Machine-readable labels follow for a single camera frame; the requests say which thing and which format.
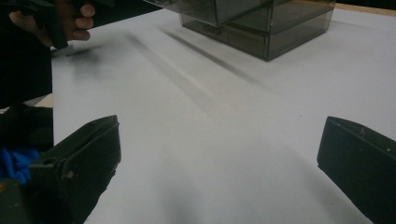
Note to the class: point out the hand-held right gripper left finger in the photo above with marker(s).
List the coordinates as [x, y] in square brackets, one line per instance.
[84, 161]

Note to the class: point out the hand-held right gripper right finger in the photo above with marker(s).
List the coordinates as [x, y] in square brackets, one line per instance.
[361, 161]

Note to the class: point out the blue cloth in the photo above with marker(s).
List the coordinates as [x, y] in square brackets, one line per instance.
[17, 165]

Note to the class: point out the dark cloth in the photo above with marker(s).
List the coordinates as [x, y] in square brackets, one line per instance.
[25, 127]

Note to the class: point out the smoky clear plastic drawer box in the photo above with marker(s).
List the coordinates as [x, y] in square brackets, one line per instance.
[258, 25]

